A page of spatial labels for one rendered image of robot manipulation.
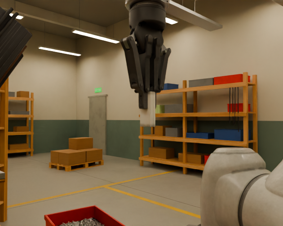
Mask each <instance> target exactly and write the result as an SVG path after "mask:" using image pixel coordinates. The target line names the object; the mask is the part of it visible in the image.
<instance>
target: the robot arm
mask: <svg viewBox="0 0 283 226"><path fill-rule="evenodd" d="M271 1H273V2H275V3H277V4H279V5H281V6H283V0H271ZM168 8H169V0H126V9H127V10H128V11H129V28H130V29H131V31H130V36H128V37H126V38H123V39H121V40H120V43H121V45H122V47H123V49H124V53H125V59H126V64H127V69H128V77H129V82H130V87H131V88H132V89H135V90H134V92H135V93H138V101H139V102H138V103H139V104H138V106H139V108H140V126H143V127H155V109H156V94H157V93H160V92H161V91H162V90H163V89H164V82H165V76H166V70H167V64H168V58H169V56H170V53H171V49H170V48H166V47H165V46H164V44H163V43H164V39H163V36H162V32H163V30H164V29H165V27H166V10H167V9H168ZM200 217H201V226H283V160H282V161H281V162H280V163H279V164H278V166H277V167H276V168H275V169H274V170H273V171H272V172H270V171H269V170H267V169H266V163H265V161H264V160H263V159H262V157H261V156H260V155H259V154H258V153H257V152H255V151H253V150H252V149H250V148H217V149H216V150H215V151H214V152H213V153H211V154H210V156H209V158H208V160H207V162H206V164H205V167H204V170H203V174H202V181H201V192H200Z"/></svg>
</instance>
